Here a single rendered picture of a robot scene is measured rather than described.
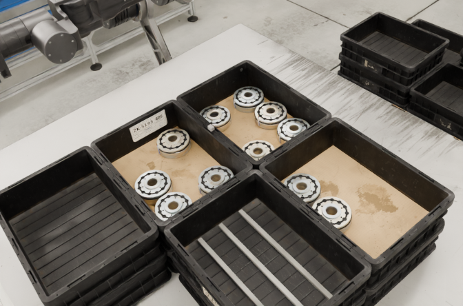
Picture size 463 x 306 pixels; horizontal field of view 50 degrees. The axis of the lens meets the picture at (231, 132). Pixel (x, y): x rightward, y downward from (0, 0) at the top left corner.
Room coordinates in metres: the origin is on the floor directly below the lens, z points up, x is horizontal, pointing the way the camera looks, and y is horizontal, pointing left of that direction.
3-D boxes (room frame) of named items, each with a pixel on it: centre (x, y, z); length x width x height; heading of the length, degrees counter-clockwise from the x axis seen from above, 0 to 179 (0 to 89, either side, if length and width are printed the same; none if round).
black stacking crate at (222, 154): (0.97, 0.18, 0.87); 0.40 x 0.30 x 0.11; 34
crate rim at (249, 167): (0.97, 0.18, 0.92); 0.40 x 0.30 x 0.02; 34
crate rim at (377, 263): (0.80, -0.29, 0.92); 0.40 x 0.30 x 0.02; 34
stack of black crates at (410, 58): (1.89, -0.79, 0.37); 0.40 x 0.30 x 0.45; 36
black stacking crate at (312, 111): (1.13, -0.07, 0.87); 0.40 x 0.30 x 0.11; 34
